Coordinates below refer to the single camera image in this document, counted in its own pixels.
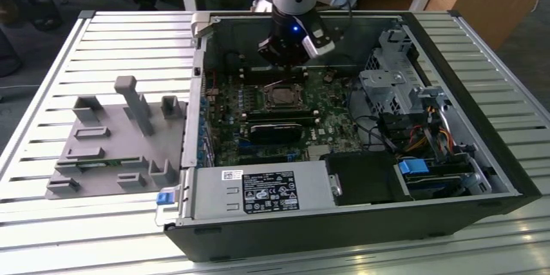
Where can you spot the silver topped CPU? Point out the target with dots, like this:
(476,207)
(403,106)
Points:
(283,96)

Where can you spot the silver metal drive cage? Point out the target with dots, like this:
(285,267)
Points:
(382,88)

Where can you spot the black graphics card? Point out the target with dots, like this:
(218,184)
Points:
(275,133)

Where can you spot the green motherboard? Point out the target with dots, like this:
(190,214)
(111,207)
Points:
(331,127)

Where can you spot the silver chipset heatsink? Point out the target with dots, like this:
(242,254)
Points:
(319,152)

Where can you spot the black plastic shroud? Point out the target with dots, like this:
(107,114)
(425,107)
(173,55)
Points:
(365,178)

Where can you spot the grey power supply unit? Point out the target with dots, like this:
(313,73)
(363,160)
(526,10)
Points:
(215,191)

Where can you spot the hard disk in blue carrier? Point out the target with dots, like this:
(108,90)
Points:
(413,168)

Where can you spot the grey plastic parts rack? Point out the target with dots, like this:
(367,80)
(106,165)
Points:
(111,146)

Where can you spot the green RAM stick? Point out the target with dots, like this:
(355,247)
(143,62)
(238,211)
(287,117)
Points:
(111,163)

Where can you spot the blue case latch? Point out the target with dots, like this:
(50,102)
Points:
(166,198)

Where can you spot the black open PC case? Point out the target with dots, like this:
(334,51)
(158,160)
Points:
(301,239)

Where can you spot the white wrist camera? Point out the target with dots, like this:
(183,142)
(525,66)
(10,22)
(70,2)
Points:
(318,48)

